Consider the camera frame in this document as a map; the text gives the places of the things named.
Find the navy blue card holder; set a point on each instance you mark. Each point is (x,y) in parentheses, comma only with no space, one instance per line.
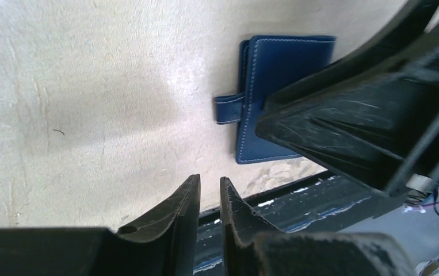
(267,64)

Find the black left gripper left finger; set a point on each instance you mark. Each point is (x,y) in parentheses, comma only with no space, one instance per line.
(160,242)

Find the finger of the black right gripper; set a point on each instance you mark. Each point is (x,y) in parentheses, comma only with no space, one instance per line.
(406,26)
(379,128)

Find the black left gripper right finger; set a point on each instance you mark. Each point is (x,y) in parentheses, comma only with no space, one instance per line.
(252,245)

